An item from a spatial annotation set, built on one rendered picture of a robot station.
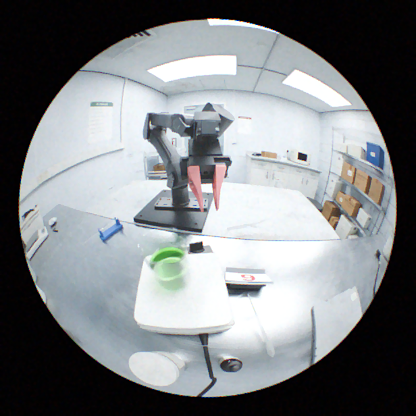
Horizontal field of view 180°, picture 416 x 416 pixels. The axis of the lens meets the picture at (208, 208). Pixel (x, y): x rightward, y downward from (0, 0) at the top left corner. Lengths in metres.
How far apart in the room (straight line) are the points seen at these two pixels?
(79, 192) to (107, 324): 1.48
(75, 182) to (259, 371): 1.75
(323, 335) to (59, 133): 1.93
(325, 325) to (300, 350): 0.07
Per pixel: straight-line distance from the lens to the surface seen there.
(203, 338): 0.21
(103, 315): 0.33
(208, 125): 0.22
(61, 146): 1.61
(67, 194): 1.60
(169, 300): 0.18
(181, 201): 0.46
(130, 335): 0.28
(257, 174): 2.55
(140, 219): 0.46
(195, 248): 0.26
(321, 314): 0.33
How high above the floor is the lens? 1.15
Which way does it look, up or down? 29 degrees down
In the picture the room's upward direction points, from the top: straight up
